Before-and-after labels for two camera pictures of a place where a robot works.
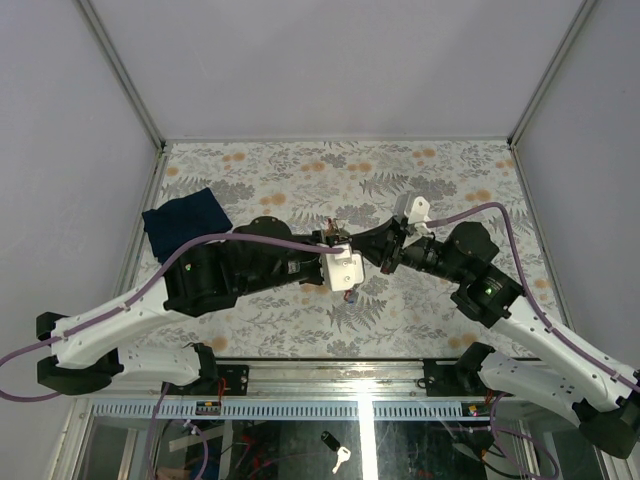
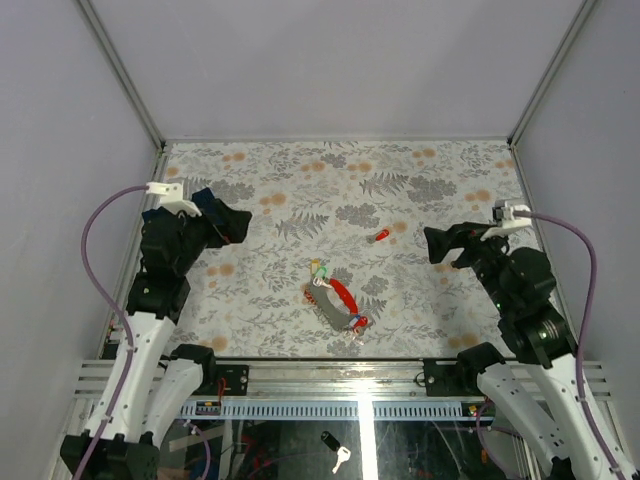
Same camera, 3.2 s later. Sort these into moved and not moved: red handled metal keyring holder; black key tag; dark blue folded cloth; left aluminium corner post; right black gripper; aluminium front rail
Moved: right black gripper; red handled metal keyring holder
Not moved: dark blue folded cloth; left aluminium corner post; aluminium front rail; black key tag
